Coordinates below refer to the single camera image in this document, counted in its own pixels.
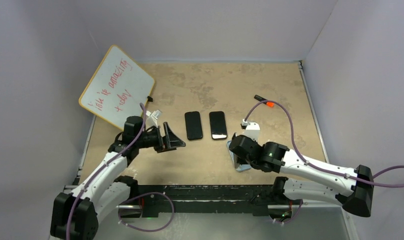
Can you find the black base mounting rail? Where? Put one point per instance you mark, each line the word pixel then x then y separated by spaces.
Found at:
pixel 258 200

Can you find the black phone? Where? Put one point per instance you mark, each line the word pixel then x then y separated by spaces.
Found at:
pixel 193 125

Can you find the white whiteboard with red writing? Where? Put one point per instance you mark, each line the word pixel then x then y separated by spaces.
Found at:
pixel 117 88

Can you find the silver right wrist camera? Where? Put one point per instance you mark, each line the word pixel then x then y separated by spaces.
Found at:
pixel 251 129

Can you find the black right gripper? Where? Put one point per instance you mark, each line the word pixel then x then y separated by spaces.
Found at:
pixel 241 161

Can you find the black marker orange cap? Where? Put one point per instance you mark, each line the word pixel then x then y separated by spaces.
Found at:
pixel 264 101

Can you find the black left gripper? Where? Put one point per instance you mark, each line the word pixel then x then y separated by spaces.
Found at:
pixel 171 141

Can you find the black phone case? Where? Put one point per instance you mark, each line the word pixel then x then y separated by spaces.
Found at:
pixel 218 127

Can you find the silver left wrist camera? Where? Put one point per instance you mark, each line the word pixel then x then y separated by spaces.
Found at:
pixel 152 118

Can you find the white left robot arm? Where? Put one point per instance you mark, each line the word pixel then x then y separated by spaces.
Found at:
pixel 76 215

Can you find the light blue phone case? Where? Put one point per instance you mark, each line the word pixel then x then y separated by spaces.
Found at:
pixel 241 167

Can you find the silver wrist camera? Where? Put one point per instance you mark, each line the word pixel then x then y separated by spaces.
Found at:
pixel 251 129
pixel 152 118

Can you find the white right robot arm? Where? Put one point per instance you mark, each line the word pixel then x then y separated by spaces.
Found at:
pixel 346 187

